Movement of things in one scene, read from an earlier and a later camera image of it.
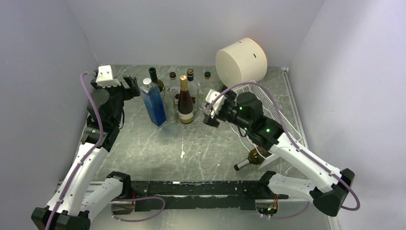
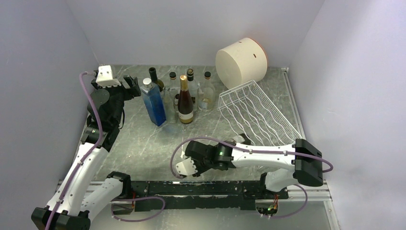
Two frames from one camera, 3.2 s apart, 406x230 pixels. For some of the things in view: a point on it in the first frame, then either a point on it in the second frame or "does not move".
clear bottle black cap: x=174 y=91 does not move
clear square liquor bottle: x=193 y=88 does not move
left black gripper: x=129 y=93 does not move
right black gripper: x=214 y=122 -> x=200 y=170
